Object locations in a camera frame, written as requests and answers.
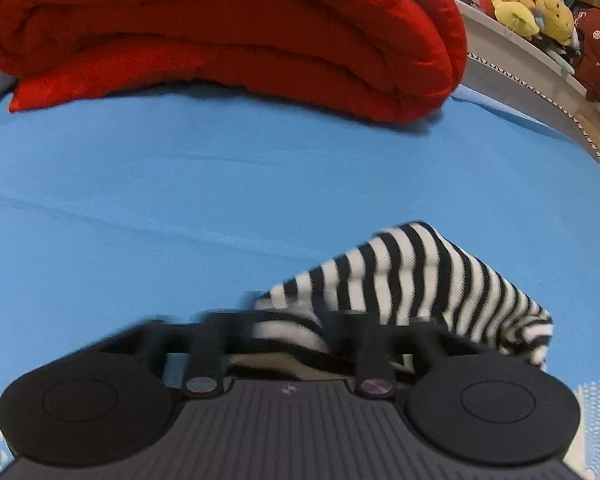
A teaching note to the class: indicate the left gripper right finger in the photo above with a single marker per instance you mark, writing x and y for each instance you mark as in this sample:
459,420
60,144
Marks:
356,337

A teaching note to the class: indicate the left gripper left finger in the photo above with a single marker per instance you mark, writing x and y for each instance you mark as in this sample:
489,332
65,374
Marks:
210,343

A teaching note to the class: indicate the black white striped garment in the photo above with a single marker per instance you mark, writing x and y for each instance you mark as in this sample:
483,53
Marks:
401,276

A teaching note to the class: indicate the blue white patterned bedsheet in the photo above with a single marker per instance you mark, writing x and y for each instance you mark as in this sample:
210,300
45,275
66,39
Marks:
125,220

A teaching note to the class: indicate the red folded blanket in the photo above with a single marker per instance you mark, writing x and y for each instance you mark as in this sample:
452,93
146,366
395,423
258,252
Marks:
383,60

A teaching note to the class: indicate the dark red cushion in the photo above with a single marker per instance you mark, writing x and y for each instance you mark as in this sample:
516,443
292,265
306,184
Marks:
587,64

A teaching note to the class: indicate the yellow plush toy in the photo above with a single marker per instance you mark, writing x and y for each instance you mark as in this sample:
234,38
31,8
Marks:
529,18

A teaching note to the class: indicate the wooden bed frame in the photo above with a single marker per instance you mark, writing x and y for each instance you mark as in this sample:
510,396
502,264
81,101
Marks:
591,135

